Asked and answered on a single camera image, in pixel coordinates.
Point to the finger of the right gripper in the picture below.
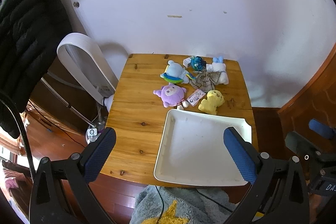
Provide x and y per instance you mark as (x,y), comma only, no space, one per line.
(324,130)

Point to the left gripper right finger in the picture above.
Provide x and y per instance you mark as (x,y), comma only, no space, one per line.
(278,191)

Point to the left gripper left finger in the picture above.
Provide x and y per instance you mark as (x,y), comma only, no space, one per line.
(48,202)

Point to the yellow plush dinosaur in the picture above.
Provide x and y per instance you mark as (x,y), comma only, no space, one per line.
(210,104)

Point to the pink tissue packet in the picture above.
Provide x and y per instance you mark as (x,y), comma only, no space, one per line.
(195,97)

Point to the white bear plush blue ears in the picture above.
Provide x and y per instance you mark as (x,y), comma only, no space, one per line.
(217,71)

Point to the plaid fabric bow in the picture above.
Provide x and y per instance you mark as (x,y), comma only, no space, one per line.
(205,81)

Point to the purple plush toy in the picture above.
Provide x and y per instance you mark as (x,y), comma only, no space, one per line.
(172,96)

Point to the blue green globe ball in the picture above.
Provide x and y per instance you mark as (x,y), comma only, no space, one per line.
(197,63)

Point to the white medicine box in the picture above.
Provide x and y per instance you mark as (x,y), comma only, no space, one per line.
(187,62)

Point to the light blue unicorn plush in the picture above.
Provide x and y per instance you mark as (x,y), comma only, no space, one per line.
(176,74)

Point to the wooden cabinet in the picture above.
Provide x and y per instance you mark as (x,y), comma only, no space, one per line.
(315,100)

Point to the grey yellow fluffy rug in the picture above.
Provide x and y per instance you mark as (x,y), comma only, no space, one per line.
(157,204)

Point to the white plastic tray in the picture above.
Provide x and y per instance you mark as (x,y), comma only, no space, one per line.
(192,151)

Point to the white bladeless fan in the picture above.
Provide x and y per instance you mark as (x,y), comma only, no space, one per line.
(84,60)

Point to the black puffer jacket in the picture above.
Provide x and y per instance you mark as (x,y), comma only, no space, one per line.
(31,31)

